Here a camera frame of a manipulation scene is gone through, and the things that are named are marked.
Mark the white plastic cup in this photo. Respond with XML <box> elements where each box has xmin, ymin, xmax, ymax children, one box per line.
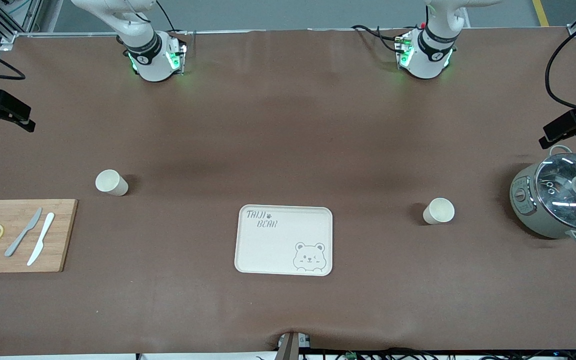
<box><xmin>422</xmin><ymin>198</ymin><xmax>455</xmax><ymax>225</ymax></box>
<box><xmin>95</xmin><ymin>169</ymin><xmax>129</xmax><ymax>197</ymax></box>

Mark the cream bear print tray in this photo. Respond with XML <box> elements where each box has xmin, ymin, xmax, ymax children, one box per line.
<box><xmin>234</xmin><ymin>204</ymin><xmax>334</xmax><ymax>277</ymax></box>

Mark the glass pot lid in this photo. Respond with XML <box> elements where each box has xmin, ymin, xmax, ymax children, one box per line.
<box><xmin>534</xmin><ymin>153</ymin><xmax>576</xmax><ymax>231</ymax></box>

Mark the green electric cooking pot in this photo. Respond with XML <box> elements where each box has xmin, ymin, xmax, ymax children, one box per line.
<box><xmin>509</xmin><ymin>145</ymin><xmax>576</xmax><ymax>245</ymax></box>

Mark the grey plastic knife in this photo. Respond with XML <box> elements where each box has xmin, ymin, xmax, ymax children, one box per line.
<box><xmin>4</xmin><ymin>207</ymin><xmax>43</xmax><ymax>258</ymax></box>

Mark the wooden cutting board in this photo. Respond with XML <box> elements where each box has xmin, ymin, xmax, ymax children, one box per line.
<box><xmin>0</xmin><ymin>199</ymin><xmax>78</xmax><ymax>274</ymax></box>

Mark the white plastic knife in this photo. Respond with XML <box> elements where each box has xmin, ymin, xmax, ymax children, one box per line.
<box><xmin>27</xmin><ymin>212</ymin><xmax>56</xmax><ymax>267</ymax></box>

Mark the metal table clamp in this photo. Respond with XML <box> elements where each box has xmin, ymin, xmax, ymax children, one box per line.
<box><xmin>277</xmin><ymin>331</ymin><xmax>312</xmax><ymax>360</ymax></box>

